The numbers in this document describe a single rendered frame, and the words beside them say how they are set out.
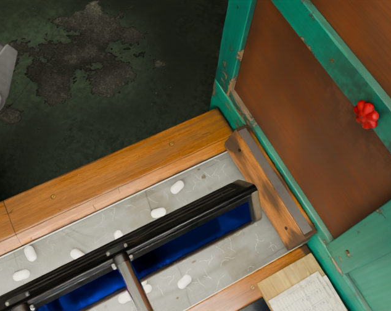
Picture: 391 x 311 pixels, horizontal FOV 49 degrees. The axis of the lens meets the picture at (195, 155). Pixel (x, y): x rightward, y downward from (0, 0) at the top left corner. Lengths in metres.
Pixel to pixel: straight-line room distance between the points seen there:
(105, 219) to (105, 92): 1.13
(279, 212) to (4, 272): 0.63
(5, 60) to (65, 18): 1.59
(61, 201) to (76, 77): 1.19
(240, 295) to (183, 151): 0.37
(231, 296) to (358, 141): 0.46
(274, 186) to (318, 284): 0.24
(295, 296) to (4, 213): 0.69
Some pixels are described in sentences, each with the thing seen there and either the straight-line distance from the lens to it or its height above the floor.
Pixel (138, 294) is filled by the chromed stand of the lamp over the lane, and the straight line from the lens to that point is 0.64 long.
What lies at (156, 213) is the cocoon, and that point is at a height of 0.76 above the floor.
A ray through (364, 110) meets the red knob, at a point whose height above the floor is 1.25.
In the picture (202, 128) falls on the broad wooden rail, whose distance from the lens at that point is 1.13.
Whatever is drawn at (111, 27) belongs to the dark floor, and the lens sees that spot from 2.36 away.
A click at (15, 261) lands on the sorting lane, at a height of 0.74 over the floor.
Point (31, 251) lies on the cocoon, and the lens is 1.06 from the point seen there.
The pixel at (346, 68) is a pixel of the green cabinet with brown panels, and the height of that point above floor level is 1.25.
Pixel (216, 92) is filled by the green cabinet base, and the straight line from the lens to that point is 1.15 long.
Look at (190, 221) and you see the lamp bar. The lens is 0.67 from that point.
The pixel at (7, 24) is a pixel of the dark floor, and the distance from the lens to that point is 2.48.
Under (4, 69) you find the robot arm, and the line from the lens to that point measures 0.86.
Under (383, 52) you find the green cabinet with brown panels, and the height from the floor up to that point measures 1.31.
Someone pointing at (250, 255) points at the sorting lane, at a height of 0.74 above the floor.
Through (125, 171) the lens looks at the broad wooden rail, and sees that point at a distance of 1.08.
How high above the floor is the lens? 1.75
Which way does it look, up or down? 64 degrees down
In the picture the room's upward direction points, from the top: 8 degrees clockwise
